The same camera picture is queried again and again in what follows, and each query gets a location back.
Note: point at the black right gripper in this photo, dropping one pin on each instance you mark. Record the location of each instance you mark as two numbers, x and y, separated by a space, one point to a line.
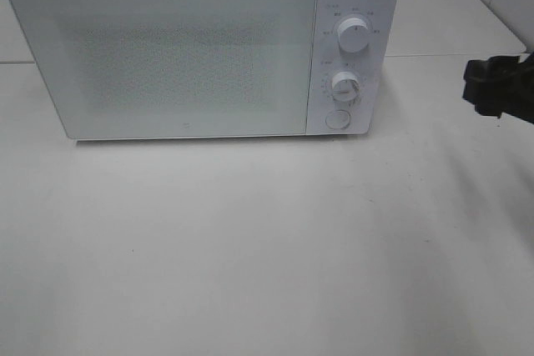
517 94

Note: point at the white timer knob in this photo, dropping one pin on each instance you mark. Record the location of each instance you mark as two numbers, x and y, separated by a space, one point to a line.
345 87

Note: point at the round door release button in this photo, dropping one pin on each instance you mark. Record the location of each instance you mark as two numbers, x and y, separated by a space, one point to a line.
338 119

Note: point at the white microwave door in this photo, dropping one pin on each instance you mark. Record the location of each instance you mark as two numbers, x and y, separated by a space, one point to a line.
121 69

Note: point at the upper white power knob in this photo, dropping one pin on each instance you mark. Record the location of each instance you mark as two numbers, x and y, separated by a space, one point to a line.
353 34

